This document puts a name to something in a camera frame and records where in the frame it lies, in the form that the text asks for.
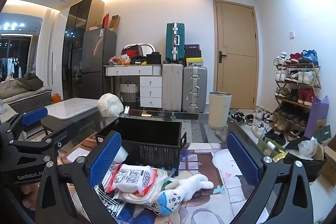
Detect dark green box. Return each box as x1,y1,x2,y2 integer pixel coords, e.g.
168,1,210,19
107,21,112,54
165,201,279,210
314,124,332,146

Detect light green open box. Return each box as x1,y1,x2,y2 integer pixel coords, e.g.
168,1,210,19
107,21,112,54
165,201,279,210
259,135,286,161

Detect tall dark glass cabinet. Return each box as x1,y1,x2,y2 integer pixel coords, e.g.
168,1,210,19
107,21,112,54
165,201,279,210
62,0,105,101

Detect purple paper bag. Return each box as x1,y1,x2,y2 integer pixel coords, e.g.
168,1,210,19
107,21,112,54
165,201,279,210
304,95,329,139

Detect flat cardboard box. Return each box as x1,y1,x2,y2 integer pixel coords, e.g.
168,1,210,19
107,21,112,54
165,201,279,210
320,153,336,185

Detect silver suitcase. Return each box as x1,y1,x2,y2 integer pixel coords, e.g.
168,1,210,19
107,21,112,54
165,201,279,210
182,66,208,113

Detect black cardboard box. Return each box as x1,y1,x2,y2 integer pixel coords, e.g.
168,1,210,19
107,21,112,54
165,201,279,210
94,115,187,176

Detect grey refrigerator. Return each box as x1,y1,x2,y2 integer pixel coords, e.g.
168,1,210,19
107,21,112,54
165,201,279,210
81,28,118,100

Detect bed with grey blanket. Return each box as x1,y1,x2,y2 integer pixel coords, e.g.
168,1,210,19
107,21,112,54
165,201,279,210
0,73,53,106

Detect yellow black shoe box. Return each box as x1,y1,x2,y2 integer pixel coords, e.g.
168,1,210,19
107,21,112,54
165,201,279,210
186,57,203,67

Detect white foam sheet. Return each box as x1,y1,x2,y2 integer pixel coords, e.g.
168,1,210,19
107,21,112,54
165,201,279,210
113,147,129,165

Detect white red printed packet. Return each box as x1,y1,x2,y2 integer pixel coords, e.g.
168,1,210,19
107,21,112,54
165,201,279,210
101,164,158,195

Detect shoe rack with shoes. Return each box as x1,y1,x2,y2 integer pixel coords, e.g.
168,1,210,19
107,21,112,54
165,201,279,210
273,49,319,140

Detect woven laundry basket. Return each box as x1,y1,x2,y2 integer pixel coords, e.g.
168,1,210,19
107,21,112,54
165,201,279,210
119,80,140,102

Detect white oval frame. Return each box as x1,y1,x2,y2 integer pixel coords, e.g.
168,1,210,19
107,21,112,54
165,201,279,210
123,43,155,56

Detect white rope coil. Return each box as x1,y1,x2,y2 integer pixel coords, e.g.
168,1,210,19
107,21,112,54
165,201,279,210
117,169,171,205

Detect plastic bag of fruit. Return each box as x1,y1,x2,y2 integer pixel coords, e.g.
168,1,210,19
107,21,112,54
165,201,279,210
109,54,132,66

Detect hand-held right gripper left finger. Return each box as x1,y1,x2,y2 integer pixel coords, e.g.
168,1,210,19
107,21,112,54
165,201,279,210
35,131,122,224

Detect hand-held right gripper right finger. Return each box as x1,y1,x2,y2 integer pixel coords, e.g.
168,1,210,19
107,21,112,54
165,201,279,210
226,132,312,224

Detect hanging clothes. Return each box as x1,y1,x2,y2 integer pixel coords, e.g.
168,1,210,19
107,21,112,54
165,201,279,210
0,57,21,81

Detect beige suitcase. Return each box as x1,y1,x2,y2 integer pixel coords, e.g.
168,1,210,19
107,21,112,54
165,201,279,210
162,63,183,112

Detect red black shoe box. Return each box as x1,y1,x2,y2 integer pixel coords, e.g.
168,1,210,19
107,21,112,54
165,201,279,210
121,44,143,59

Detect patterned floor rug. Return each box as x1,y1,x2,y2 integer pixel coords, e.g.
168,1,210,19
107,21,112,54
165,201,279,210
181,119,210,143

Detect black handbag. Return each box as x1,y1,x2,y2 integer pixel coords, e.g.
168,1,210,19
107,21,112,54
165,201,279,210
146,51,162,65

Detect shoes on floor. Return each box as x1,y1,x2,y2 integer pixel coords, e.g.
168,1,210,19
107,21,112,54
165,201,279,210
228,106,286,146

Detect wooden shoe rack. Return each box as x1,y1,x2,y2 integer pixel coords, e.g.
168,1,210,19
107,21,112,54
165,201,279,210
272,61,321,140

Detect teal suitcase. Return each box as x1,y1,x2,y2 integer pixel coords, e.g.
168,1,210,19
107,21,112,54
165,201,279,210
165,22,185,64

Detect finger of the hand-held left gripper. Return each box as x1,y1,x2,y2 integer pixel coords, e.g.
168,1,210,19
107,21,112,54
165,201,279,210
0,106,49,141
8,122,82,163

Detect marble top coffee table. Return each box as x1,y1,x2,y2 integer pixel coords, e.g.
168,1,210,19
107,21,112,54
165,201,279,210
41,98,101,135

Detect black trash bag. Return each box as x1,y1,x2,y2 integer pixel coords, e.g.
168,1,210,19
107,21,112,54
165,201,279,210
283,135,328,184

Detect black stacked boxes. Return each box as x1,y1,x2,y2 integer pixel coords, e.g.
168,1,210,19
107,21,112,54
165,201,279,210
184,44,202,59

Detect person's left hand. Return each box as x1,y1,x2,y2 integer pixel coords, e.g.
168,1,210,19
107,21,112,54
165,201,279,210
21,184,36,212

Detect white stuffed plastic bag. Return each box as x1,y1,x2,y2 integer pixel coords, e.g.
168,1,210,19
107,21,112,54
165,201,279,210
97,93,124,117

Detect clear crumpled plastic bag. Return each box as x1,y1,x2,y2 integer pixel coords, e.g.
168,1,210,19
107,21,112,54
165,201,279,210
298,136,318,160

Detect wooden door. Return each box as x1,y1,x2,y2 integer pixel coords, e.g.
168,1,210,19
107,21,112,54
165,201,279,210
213,0,260,110

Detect black white printed bag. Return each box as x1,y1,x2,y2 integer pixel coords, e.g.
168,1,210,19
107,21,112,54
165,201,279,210
94,185,126,219

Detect cream tumbler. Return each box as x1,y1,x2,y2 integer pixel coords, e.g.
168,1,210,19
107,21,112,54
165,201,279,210
209,91,232,128

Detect brown cardboard box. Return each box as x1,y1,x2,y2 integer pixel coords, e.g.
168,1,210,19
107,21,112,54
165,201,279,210
109,15,121,33

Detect white dresser with drawers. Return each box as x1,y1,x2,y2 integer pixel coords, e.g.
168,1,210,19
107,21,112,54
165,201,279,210
105,65,163,109

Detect green white snack bag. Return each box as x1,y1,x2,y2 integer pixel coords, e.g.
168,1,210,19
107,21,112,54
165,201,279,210
161,177,177,189

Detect white blue plush toy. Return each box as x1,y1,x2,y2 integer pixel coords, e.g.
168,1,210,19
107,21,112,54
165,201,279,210
157,174,214,216

